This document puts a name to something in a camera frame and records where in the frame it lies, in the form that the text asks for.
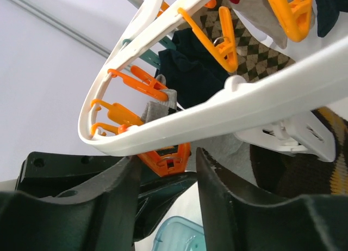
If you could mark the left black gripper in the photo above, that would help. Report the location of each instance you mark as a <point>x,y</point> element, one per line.
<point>47,174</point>

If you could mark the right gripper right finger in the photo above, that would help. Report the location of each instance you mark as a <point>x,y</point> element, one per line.
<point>238,215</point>

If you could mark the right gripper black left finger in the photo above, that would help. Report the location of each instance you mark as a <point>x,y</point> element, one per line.
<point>98,214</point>

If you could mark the brown argyle sock front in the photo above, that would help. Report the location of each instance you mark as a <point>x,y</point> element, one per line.
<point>289,176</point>

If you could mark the white oval clip hanger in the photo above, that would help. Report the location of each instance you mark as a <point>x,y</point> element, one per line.
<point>316,81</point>

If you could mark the orange clip near gripper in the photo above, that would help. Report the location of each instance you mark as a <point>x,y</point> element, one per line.
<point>167,161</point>

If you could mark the orange rim clip lower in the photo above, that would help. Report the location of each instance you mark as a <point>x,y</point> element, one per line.
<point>118,113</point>

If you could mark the orange rim clip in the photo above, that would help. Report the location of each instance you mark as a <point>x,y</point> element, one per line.
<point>118,113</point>
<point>145,83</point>

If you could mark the white hanger clip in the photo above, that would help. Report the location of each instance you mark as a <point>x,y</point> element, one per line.
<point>303,133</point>

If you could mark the orange rim clip upper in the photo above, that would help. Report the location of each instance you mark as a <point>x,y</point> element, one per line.
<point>145,83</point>

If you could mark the orange clip middle bar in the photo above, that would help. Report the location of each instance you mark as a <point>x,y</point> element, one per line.
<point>223,49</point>

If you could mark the large orange clip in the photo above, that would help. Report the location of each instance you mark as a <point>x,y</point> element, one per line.
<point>294,17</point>

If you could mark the teal plastic basin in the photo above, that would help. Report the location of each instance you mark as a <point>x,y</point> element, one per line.
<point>179,234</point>

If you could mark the grey striped sock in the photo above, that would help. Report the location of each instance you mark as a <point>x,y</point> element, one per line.
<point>158,109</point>

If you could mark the navy blue sock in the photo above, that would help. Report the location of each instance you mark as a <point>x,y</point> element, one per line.
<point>191,70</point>

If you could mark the brown patterned hanging sock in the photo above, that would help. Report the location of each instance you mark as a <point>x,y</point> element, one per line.
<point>255,60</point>

